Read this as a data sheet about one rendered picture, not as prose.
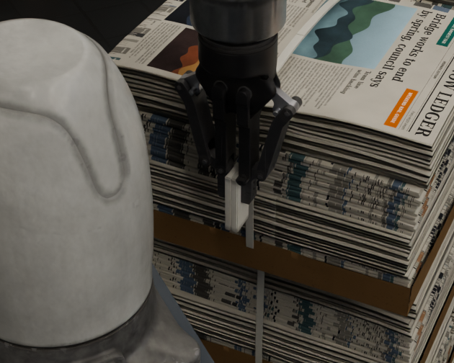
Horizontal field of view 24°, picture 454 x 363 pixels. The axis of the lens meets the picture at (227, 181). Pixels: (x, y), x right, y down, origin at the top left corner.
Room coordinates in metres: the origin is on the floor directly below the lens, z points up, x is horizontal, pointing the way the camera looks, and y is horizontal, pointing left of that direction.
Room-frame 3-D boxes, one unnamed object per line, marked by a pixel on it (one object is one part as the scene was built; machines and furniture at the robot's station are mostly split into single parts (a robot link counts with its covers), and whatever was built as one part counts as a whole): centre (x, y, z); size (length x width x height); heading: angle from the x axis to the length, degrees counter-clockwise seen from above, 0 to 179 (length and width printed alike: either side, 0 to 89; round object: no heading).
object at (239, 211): (0.87, -0.01, 0.96); 0.03 x 0.01 x 0.07; 155
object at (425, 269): (0.98, -0.19, 0.86); 0.29 x 0.16 x 0.04; 155
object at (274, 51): (0.87, -0.01, 1.12); 0.08 x 0.07 x 0.09; 65
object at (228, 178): (0.87, -0.01, 0.96); 0.03 x 0.01 x 0.07; 155
